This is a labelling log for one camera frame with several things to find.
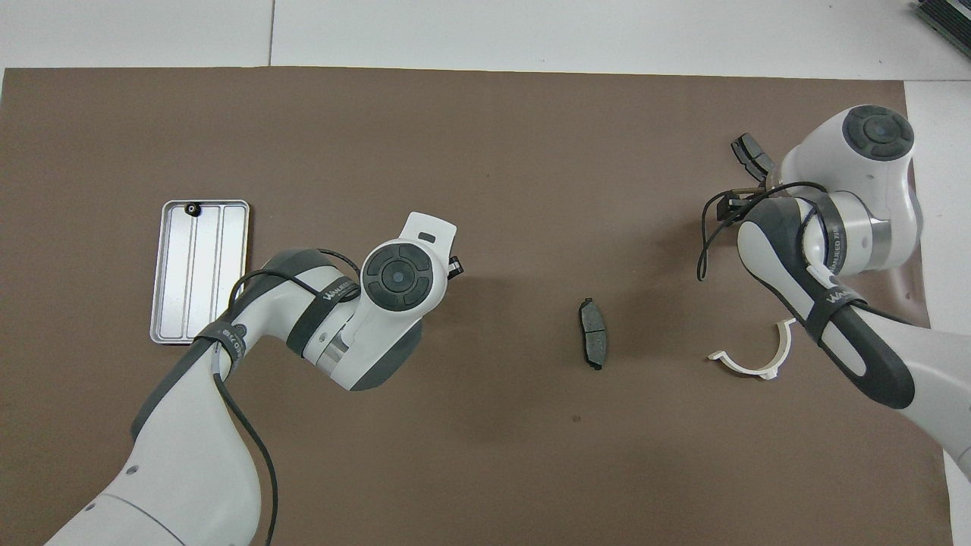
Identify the dark grey brake pad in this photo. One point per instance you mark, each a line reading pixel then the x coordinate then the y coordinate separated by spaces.
pixel 593 337
pixel 749 152

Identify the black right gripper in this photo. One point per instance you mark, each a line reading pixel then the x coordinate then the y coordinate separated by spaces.
pixel 742 206

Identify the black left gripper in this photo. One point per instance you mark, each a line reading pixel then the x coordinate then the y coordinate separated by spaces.
pixel 456 268

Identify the silver metal compartment tray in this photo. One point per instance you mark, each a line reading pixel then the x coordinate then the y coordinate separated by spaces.
pixel 190 280

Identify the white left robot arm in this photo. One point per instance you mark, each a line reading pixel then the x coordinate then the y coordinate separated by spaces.
pixel 182 455

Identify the small black bearing gear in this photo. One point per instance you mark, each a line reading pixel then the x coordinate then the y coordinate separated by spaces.
pixel 193 209

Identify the large brown table mat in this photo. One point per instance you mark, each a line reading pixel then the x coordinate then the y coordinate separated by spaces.
pixel 485 152

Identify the dark ribbed metal device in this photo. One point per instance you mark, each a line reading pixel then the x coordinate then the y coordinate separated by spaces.
pixel 952 19

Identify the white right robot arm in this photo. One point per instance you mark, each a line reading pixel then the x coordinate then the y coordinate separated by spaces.
pixel 872 189

